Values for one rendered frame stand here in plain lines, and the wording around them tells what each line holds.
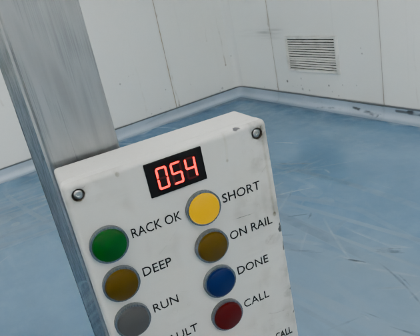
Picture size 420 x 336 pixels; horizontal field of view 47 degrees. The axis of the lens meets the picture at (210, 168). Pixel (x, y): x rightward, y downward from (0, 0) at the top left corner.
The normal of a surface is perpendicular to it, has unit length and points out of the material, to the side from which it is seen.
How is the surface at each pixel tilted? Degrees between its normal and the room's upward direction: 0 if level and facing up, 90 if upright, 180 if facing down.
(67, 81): 90
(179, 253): 90
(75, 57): 90
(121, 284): 87
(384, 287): 0
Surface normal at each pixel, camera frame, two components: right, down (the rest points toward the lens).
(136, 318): 0.43, 0.21
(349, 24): -0.82, 0.35
